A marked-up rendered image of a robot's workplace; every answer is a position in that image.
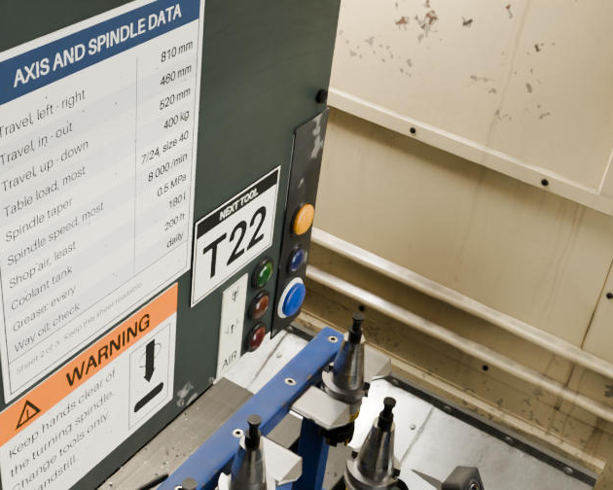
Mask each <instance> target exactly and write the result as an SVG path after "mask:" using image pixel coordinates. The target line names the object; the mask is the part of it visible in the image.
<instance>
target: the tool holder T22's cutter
mask: <svg viewBox="0 0 613 490"><path fill-rule="evenodd" d="M354 430H355V420H354V421H353V422H350V423H349V424H347V425H345V426H342V427H339V428H336V429H333V430H330V431H326V430H325V429H323V428H321V427H320V428H319V435H320V436H321V437H325V438H326V441H325V444H328V445H331V446H335V447H337V445H338V443H342V442H344V446H347V445H348V444H349V443H351V442H352V440H353V435H354Z"/></svg>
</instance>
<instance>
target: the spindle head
mask: <svg viewBox="0 0 613 490"><path fill-rule="evenodd" d="M133 1H136V0H0V53H1V52H4V51H7V50H9V49H12V48H14V47H17V46H20V45H22V44H25V43H27V42H30V41H33V40H35V39H38V38H40V37H43V36H45V35H48V34H51V33H53V32H56V31H57V30H60V29H63V28H65V27H68V26H70V25H73V24H76V23H78V22H81V21H83V20H86V19H88V18H93V17H95V16H98V15H100V14H103V13H106V12H108V11H111V10H113V9H116V8H119V7H121V6H123V5H125V4H128V3H130V2H133ZM341 2H342V0H204V13H203V31H202V49H201V67H200V85H199V103H198V138H197V155H196V174H195V191H194V209H193V227H192V245H191V262H190V269H189V270H187V271H186V272H185V273H183V274H182V275H180V276H179V277H178V278H176V279H175V280H174V281H172V282H171V283H170V284H168V285H167V286H165V287H164V288H163V289H161V290H160V291H159V292H157V293H156V294H155V295H153V296H152V297H150V298H149V299H147V300H146V301H145V302H143V303H142V304H141V305H139V306H138V307H137V308H135V309H134V310H132V311H131V312H130V313H128V314H127V315H126V316H125V317H124V318H123V319H121V320H120V321H118V322H117V323H116V324H114V325H113V326H112V327H110V328H109V329H108V330H106V331H105V332H103V333H102V334H100V335H99V336H98V337H96V338H95V339H94V340H92V341H91V342H90V343H88V344H87V345H85V346H84V347H83V348H81V349H80V350H79V351H77V352H76V353H75V354H73V355H72V356H71V357H69V358H68V359H66V360H65V361H64V362H62V363H61V364H60V365H58V366H57V367H55V368H54V369H52V370H51V371H50V372H48V373H47V374H46V375H44V376H43V377H42V378H40V379H39V380H38V381H36V382H35V383H33V384H32V385H31V386H29V387H28V388H27V389H25V390H24V391H23V392H21V393H20V394H18V395H17V396H16V397H14V398H13V399H12V400H10V401H9V402H7V403H5V400H4V390H3V379H2V369H1V359H0V412H2V411H3V410H4V409H6V408H7V407H8V406H10V405H11V404H12V403H14V402H15V401H17V400H18V399H19V398H21V397H22V396H24V395H25V394H26V393H28V392H29V391H30V390H32V389H33V388H34V387H36V386H37V385H38V384H40V383H41V382H42V381H44V380H45V379H47V378H48V377H49V376H51V375H52V374H53V373H55V372H56V371H57V370H59V369H60V368H62V367H63V366H64V365H66V364H67V363H69V362H70V361H71V360H73V359H74V358H75V357H77V356H78V355H79V354H81V353H82V352H83V351H85V350H86V349H87V348H89V347H90V346H91V345H93V344H94V343H95V342H96V341H97V340H99V339H100V338H101V337H103V336H104V335H105V334H107V333H108V332H110V331H111V330H113V329H114V328H116V327H117V326H118V325H119V324H121V323H122V322H123V321H125V320H126V319H127V318H129V317H130V316H131V315H133V314H134V313H135V312H137V311H138V310H140V309H141V308H142V307H144V306H145V305H146V304H148V303H149V302H150V301H152V300H153V299H154V298H156V297H157V296H159V295H160V294H161V293H163V292H164V291H166V290H167V289H168V288H170V287H171V286H172V285H174V284H175V283H178V286H177V307H176V329H175V350H174V371H173V392H172V399H171V400H170V401H169V402H168V403H167V404H165V405H164V406H163V407H162V408H161V409H160V410H159V411H157V412H156V413H155V414H154V415H153V416H152V417H151V418H149V419H148V420H147V421H146V422H145V423H144V424H142V425H141V426H140V427H139V428H138V429H137V430H136V431H134V432H133V433H132V434H131V435H130V436H129V437H127V438H126V439H125V440H124V441H123V442H122V443H121V444H119V445H118V446H117V447H116V448H115V449H114V450H113V451H111V452H110V453H109V454H108V455H107V456H106V457H105V458H103V459H102V460H101V461H100V462H99V463H98V464H97V465H95V466H94V467H93V468H92V469H91V470H90V471H89V472H87V473H86V474H85V475H84V476H83V477H82V478H80V479H79V480H78V481H77V482H76V483H75V484H73V485H72V486H71V487H70V488H69V489H68V490H94V489H95V488H96V487H97V486H98V485H99V484H100V483H101V482H103V481H104V480H105V479H106V478H107V477H108V476H109V475H110V474H111V473H113V472H114V471H115V470H116V469H117V468H118V467H119V466H120V465H122V464H123V463H124V462H125V461H126V460H127V459H128V458H129V457H130V456H132V455H133V454H134V453H135V452H136V451H137V450H138V449H139V448H141V447H142V446H143V445H144V444H145V443H146V442H147V441H148V440H149V439H151V438H152V437H153V436H154V435H155V434H156V433H157V432H158V431H160V430H161V429H162V428H163V427H164V426H165V425H166V424H167V423H168V422H170V421H171V420H172V419H173V418H174V417H175V416H176V415H177V414H179V413H180V412H181V411H182V410H183V409H184V408H185V407H186V406H187V405H189V404H190V403H191V402H192V401H193V400H194V399H195V398H196V397H198V396H199V395H200V394H201V393H202V392H203V391H204V390H205V389H206V388H208V387H209V386H210V385H211V384H212V383H213V382H214V381H215V380H216V368H217V356H218V344H219V331H220V320H221V307H222V295H223V292H224V291H226V290H227V289H228V288H229V287H230V286H231V285H232V284H234V283H235V282H236V281H237V280H239V279H240V278H241V277H242V276H244V275H245V274H246V273H247V274H248V279H247V289H246V299H245V308H244V318H243V329H242V339H241V348H240V358H241V357H242V356H243V355H244V354H246V353H247V351H246V350H245V346H244V344H245V339H246V336H247V335H248V333H249V331H250V330H251V328H252V327H253V326H254V325H255V324H256V323H258V322H260V321H262V322H265V323H266V325H267V333H266V335H267V334H268V333H269V332H270V328H271V320H272V312H273V304H274V296H275V288H276V279H277V271H278V264H279V256H280V247H281V239H282V231H283V223H284V215H285V204H286V196H287V188H288V180H289V172H290V163H291V156H292V148H293V140H294V134H295V128H296V127H298V126H299V125H301V124H303V123H305V122H306V121H308V120H309V119H311V118H312V117H314V116H315V115H317V114H319V113H320V112H322V111H323V110H325V109H326V107H327V100H328V93H329V86H330V79H331V72H332V65H333V58H334V51H335V44H336V37H337V30H338V23H339V16H340V9H341ZM278 165H279V166H280V171H279V180H278V189H277V198H276V205H275V214H274V223H273V232H272V241H271V245H270V246H269V247H268V248H267V249H266V250H265V251H263V252H262V253H261V254H260V255H258V256H257V257H256V258H254V259H253V260H252V261H251V262H249V263H248V264H246V265H245V266H244V267H243V268H241V269H240V270H239V271H238V272H236V273H235V274H234V275H232V276H231V277H230V278H229V279H227V280H226V281H225V282H223V283H222V284H221V285H220V286H218V287H217V288H216V289H215V290H213V291H212V292H211V293H209V294H208V295H207V296H206V297H204V298H203V299H202V300H200V301H199V302H198V303H196V304H195V305H194V306H193V307H190V291H191V274H192V256H193V239H194V222H196V221H197V220H198V219H200V218H201V217H203V216H204V215H206V214H207V213H209V212H210V211H212V210H213V209H215V208H216V207H218V206H219V205H220V204H222V203H223V202H225V201H226V200H228V199H229V198H231V197H232V196H234V195H235V194H237V193H238V192H240V191H241V190H243V189H244V188H246V187H247V186H249V185H250V184H252V183H253V182H255V181H256V180H258V179H259V178H260V177H262V176H263V175H265V174H266V173H268V172H269V171H271V170H272V169H274V168H275V167H277V166H278ZM266 257H270V258H272V259H273V262H274V269H273V273H272V276H271V278H270V281H269V282H268V284H267V285H266V286H265V287H264V288H263V289H261V290H259V291H257V290H254V289H253V288H252V285H251V278H252V274H253V272H254V269H255V267H256V266H257V264H258V263H259V262H260V261H261V260H262V259H264V258H266ZM262 290H266V291H268V292H270V305H269V307H268V309H267V311H266V313H265V315H264V316H263V317H262V318H261V319H260V320H259V321H257V322H254V323H253V322H251V321H249V319H248V309H249V306H250V303H251V301H252V300H253V298H254V297H255V296H256V295H257V294H258V293H259V292H261V291H262ZM0 490H2V483H1V473H0Z"/></svg>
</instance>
